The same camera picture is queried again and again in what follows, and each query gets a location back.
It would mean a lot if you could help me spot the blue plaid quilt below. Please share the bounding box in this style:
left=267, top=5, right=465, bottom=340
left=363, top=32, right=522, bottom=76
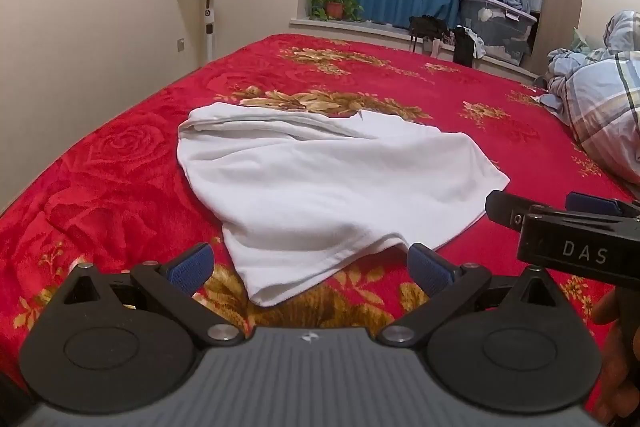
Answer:
left=537, top=10, right=640, bottom=198

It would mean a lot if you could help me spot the red floral blanket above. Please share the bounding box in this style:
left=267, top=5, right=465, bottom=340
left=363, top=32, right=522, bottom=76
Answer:
left=0, top=33, right=640, bottom=413

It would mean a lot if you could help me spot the clear plastic storage box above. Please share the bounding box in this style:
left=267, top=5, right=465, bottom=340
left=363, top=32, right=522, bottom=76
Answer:
left=457, top=0, right=538, bottom=68

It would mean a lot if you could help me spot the potted green plant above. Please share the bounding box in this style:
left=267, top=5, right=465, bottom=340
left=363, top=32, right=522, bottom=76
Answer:
left=309, top=0, right=365, bottom=22

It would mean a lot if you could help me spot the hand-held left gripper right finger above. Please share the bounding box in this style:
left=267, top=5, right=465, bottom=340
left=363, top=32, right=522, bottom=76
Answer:
left=376, top=243, right=568, bottom=348

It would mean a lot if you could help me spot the black bag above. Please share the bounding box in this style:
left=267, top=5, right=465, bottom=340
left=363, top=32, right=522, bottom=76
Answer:
left=407, top=14, right=451, bottom=52

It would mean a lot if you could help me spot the person's right hand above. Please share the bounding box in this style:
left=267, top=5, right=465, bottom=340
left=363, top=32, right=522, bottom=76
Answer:
left=591, top=279, right=640, bottom=427

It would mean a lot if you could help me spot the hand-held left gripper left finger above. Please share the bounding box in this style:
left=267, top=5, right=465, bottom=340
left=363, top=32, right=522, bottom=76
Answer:
left=47, top=243, right=246, bottom=348

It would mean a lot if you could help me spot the white shirt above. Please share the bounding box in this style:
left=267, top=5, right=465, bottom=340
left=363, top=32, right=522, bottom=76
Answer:
left=177, top=102, right=511, bottom=308

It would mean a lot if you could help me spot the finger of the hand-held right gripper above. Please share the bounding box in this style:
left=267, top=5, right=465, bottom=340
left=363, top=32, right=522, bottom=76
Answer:
left=485, top=189, right=568, bottom=229
left=566, top=192, right=640, bottom=220

